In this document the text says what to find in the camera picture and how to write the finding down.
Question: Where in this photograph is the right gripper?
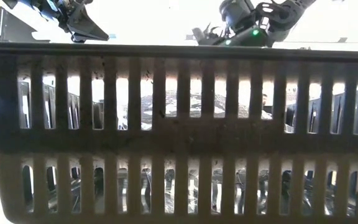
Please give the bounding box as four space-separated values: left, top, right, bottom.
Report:
193 27 245 47

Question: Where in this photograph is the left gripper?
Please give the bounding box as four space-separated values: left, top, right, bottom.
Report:
40 0 110 43

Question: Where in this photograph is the person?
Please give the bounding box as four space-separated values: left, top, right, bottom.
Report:
261 92 275 121

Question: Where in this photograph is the black slotted plastic basket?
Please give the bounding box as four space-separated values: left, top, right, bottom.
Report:
0 42 358 224

